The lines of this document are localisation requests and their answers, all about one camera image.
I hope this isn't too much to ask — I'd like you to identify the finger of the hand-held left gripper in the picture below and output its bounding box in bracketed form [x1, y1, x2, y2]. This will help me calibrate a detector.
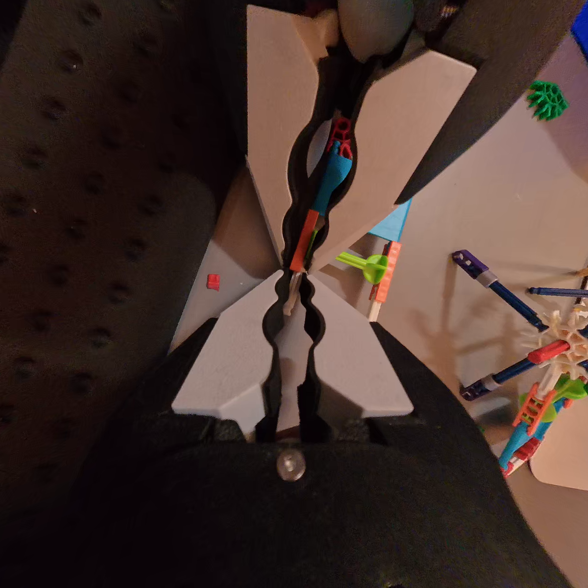
[304, 49, 477, 273]
[246, 5, 332, 271]

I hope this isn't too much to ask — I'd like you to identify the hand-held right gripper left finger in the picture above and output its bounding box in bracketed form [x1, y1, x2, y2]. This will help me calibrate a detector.
[171, 269, 285, 420]

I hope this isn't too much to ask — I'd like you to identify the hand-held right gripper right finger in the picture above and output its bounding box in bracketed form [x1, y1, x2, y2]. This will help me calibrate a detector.
[299, 273, 415, 421]

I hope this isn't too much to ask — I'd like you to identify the blue plastic bin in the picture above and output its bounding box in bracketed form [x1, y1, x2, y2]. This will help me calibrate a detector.
[570, 11, 588, 53]

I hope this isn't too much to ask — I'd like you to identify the blue panel toy seat assembly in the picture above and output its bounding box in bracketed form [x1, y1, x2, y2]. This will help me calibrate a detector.
[289, 117, 412, 304]

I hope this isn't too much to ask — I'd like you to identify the colourful toy wheel model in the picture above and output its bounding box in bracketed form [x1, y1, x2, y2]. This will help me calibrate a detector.
[451, 249, 588, 479]

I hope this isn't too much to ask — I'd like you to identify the green toy connector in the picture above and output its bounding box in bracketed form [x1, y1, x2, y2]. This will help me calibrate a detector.
[526, 80, 569, 121]

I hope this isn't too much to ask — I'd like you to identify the white document stand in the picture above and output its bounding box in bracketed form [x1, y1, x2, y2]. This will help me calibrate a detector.
[528, 409, 588, 492]

